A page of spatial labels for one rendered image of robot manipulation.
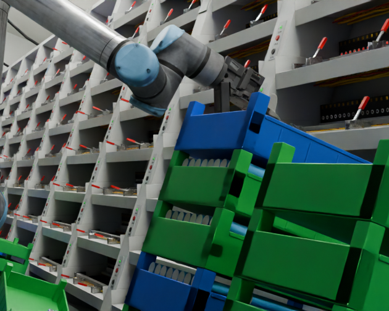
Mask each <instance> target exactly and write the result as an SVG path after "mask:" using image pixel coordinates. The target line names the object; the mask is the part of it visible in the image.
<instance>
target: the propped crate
mask: <svg viewBox="0 0 389 311"><path fill-rule="evenodd" d="M12 268H13V264H12V263H9V262H7V263H6V266H5V267H4V269H3V271H2V274H1V276H0V311H48V310H49V309H53V311H55V310H56V311H69V306H68V303H67V298H66V295H65V290H64V288H65V286H66V284H67V280H65V279H62V278H61V280H60V282H59V284H54V283H50V282H47V281H43V280H39V279H37V278H33V277H30V276H27V275H23V274H20V273H16V272H12V271H11V270H12Z"/></svg>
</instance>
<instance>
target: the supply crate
mask: <svg viewBox="0 0 389 311"><path fill-rule="evenodd" d="M269 101H270V96H268V95H266V94H263V93H261V92H255V93H251V97H250V99H249V103H248V106H247V109H246V110H241V111H234V112H223V113H216V114H205V115H203V112H204V109H205V105H204V104H202V103H200V102H198V101H191V102H190V103H189V106H188V109H187V112H186V115H185V118H184V120H183V123H182V127H181V130H180V133H179V136H178V139H177V142H176V145H175V148H174V150H175V151H183V152H186V153H187V154H189V155H190V157H192V158H195V159H202V160H204V159H208V160H211V159H214V160H217V159H221V160H224V159H227V160H231V158H232V154H233V151H234V149H242V150H245V151H247V152H250V153H252V154H253V157H252V159H251V164H253V165H256V166H258V167H261V168H263V169H266V166H267V163H268V160H269V156H270V153H271V150H272V146H273V144H274V143H282V142H284V143H287V144H289V145H291V146H293V147H295V148H296V149H295V153H294V156H293V160H292V162H291V163H319V164H373V163H371V162H368V161H366V160H364V159H362V158H360V157H358V156H356V155H353V154H351V153H349V152H346V151H344V150H342V149H340V148H338V147H336V146H334V145H331V144H329V143H327V142H325V141H323V140H321V139H319V138H316V137H314V136H312V135H309V134H307V133H305V132H303V131H301V130H299V129H297V128H294V127H292V126H290V125H287V124H286V123H283V122H281V121H279V120H277V119H275V118H272V117H270V116H268V115H266V111H267V108H268V105H269Z"/></svg>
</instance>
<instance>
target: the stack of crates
mask: <svg viewBox="0 0 389 311"><path fill-rule="evenodd" d="M295 149H296V148H295V147H293V146H291V145H289V144H287V143H284V142H282V143H274V144H273V146H272V150H271V153H270V156H269V160H268V163H267V166H266V170H265V172H264V176H263V179H262V182H261V186H260V188H259V192H258V195H257V199H256V202H255V205H254V208H255V209H253V213H252V216H251V219H250V222H249V225H248V229H247V231H246V235H245V239H244V241H243V245H242V248H241V251H240V255H239V258H238V261H237V264H236V268H235V271H234V274H233V275H234V277H233V278H232V282H231V285H230V289H229V291H228V294H227V298H226V300H225V304H224V308H223V311H269V310H265V309H262V308H259V307H256V306H253V305H250V304H249V303H250V300H251V296H252V294H253V290H254V286H255V283H257V284H260V285H263V286H266V287H268V288H272V289H275V290H278V291H281V292H284V293H287V294H290V295H292V296H296V297H299V298H302V299H305V300H307V301H311V302H314V303H316V304H320V305H323V306H326V307H329V308H331V309H332V311H389V139H380V141H379V144H378V147H377V151H376V153H375V158H374V162H373V164H319V163H291V162H292V160H293V156H294V153H295ZM275 217H279V218H282V219H284V220H287V221H289V222H292V223H294V224H297V225H299V226H302V227H305V228H307V229H310V230H312V231H315V232H318V233H320V234H323V235H325V236H328V237H330V238H333V239H336V240H338V241H341V242H343V243H346V244H349V245H350V246H349V245H344V244H337V243H330V242H325V241H318V240H313V239H306V238H299V237H295V236H287V235H283V234H276V233H271V230H272V226H273V224H274V220H275Z"/></svg>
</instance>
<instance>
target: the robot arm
mask: <svg viewBox="0 0 389 311"><path fill-rule="evenodd" d="M11 7H13V8H15V9H17V10H18V11H19V12H21V13H22V14H24V15H26V16H27V17H28V18H30V19H32V20H33V21H34V22H36V23H37V24H38V25H40V26H42V27H43V28H45V29H46V30H47V31H49V32H51V33H52V34H54V35H55V36H57V37H58V38H60V39H61V40H62V41H64V42H65V43H67V44H68V45H70V46H71V47H73V48H74V49H76V50H77V51H79V52H80V53H82V54H83V55H85V56H86V57H87V58H89V59H91V60H92V61H93V62H95V63H97V64H98V65H100V66H101V67H102V68H104V69H106V71H107V72H108V73H110V74H111V75H112V76H114V77H116V78H117V79H118V80H120V81H121V82H123V83H125V84H126V85H127V86H128V87H129V88H130V90H131V91H132V93H133V94H131V95H130V99H129V101H130V104H132V105H133V106H135V107H137V108H138V109H140V110H142V111H144V112H146V113H148V114H151V115H153V116H155V117H161V116H163V114H164V112H165V111H166V110H167V109H168V106H169V104H170V102H171V100H172V98H173V96H174V94H175V92H176V90H177V89H178V87H179V85H180V83H181V81H182V80H183V77H184V76H186V77H188V78H189V79H192V80H193V81H195V82H196V83H198V84H199V85H201V86H202V87H208V86H210V87H211V88H214V113H215V114H216V113H223V112H229V111H230V102H231V103H232V104H234V105H236V106H238V107H239V108H241V109H243V110H246V109H247V106H248V103H249V99H250V97H251V93H255V92H258V91H259V89H260V87H261V86H262V84H263V82H264V80H265V77H263V76H262V75H260V74H259V73H257V72H256V71H254V70H253V69H251V68H250V67H248V68H246V67H244V66H242V65H241V64H239V63H238V62H237V61H235V60H233V59H232V58H231V57H229V56H226V57H223V56H221V55H220V54H219V53H217V52H215V51H214V50H213V49H211V48H209V47H207V46H206V45H205V44H203V43H202V42H200V41H198V40H197V39H196V38H194V37H192V36H191V35H189V34H188V33H187V32H185V31H184V30H182V29H180V28H179V27H177V26H175V25H169V26H167V27H165V28H164V29H163V30H162V31H161V32H160V33H159V34H158V36H157V37H156V39H155V40H154V41H153V43H152V45H151V47H150V48H148V47H147V46H145V45H143V44H140V43H134V42H133V41H131V40H130V39H127V38H125V37H123V36H122V35H120V34H119V33H117V32H116V31H114V30H113V29H111V28H109V27H108V26H107V25H105V24H103V23H102V22H100V21H99V20H97V19H96V18H94V17H93V16H91V15H90V14H88V13H87V12H85V11H83V10H82V9H80V8H79V7H77V6H76V5H75V4H72V3H71V2H70V1H68V0H0V95H1V83H2V71H3V64H4V51H5V45H6V32H7V20H8V13H9V11H10V8H11ZM255 73H256V74H257V75H258V76H257V75H256V74H255ZM259 76H260V77H259ZM269 96H270V101H269V105H268V108H267V111H266V115H268V116H270V117H272V118H275V119H277V120H279V121H280V117H279V116H278V115H277V114H276V113H275V109H276V105H277V99H278V98H277V95H275V94H271V95H269ZM0 180H1V171H0ZM7 211H8V208H7V201H6V198H5V197H4V195H3V193H2V192H1V191H0V228H1V227H2V226H3V224H4V222H5V220H6V217H7Z"/></svg>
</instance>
